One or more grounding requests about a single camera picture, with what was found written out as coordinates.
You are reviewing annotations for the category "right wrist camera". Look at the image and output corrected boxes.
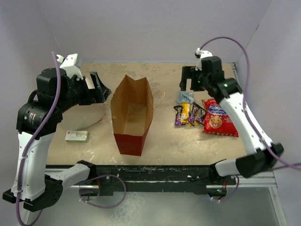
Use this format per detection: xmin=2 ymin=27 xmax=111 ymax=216
xmin=195 ymin=48 xmax=213 ymax=71

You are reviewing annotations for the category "white blue snack wrapper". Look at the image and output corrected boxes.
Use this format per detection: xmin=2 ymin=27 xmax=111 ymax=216
xmin=176 ymin=91 xmax=195 ymax=105

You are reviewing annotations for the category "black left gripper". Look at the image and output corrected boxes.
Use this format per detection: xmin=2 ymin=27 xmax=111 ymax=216
xmin=57 ymin=71 xmax=111 ymax=113

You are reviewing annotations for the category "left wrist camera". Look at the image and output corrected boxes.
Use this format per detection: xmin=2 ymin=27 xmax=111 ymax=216
xmin=56 ymin=53 xmax=84 ymax=81

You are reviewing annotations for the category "brown purple candy pack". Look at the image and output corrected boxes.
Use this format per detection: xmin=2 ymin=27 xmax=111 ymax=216
xmin=188 ymin=102 xmax=200 ymax=126

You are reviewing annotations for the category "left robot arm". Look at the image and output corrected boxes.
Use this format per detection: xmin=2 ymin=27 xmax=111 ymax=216
xmin=2 ymin=68 xmax=111 ymax=212

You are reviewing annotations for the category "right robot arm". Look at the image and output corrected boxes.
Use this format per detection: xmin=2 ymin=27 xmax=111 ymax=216
xmin=179 ymin=56 xmax=284 ymax=184

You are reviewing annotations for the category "small white green box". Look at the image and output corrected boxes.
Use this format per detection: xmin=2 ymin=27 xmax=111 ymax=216
xmin=65 ymin=130 xmax=88 ymax=142

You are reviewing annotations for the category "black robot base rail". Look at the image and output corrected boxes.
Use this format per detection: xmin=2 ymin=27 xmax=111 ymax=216
xmin=77 ymin=165 xmax=236 ymax=196

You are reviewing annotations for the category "red paper bag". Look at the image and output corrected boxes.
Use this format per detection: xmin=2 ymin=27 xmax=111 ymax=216
xmin=110 ymin=75 xmax=166 ymax=156

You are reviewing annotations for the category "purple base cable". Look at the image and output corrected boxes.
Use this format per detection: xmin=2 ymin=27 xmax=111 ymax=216
xmin=79 ymin=175 xmax=127 ymax=208

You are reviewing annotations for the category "brown green candy pack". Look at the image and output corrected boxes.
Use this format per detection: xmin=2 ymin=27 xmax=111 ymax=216
xmin=195 ymin=107 xmax=207 ymax=125

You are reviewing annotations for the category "white cylindrical container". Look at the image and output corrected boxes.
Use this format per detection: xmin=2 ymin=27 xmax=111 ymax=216
xmin=60 ymin=104 xmax=105 ymax=130

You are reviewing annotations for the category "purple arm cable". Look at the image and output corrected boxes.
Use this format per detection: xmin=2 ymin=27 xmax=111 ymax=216
xmin=199 ymin=36 xmax=301 ymax=170
xmin=15 ymin=51 xmax=62 ymax=226

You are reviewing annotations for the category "red cookie snack bag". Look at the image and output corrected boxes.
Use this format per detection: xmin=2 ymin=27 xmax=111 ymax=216
xmin=202 ymin=98 xmax=238 ymax=137

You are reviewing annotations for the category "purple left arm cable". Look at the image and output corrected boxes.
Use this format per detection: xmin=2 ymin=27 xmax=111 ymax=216
xmin=15 ymin=51 xmax=62 ymax=226

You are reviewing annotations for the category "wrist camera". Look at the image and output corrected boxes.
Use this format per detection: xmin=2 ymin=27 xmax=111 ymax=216
xmin=195 ymin=48 xmax=213 ymax=71
xmin=56 ymin=53 xmax=84 ymax=81

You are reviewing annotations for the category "yellow snack pack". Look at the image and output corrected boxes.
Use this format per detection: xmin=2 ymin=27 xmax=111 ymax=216
xmin=181 ymin=102 xmax=190 ymax=123

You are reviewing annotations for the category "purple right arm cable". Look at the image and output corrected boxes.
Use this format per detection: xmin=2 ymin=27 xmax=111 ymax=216
xmin=199 ymin=36 xmax=301 ymax=170

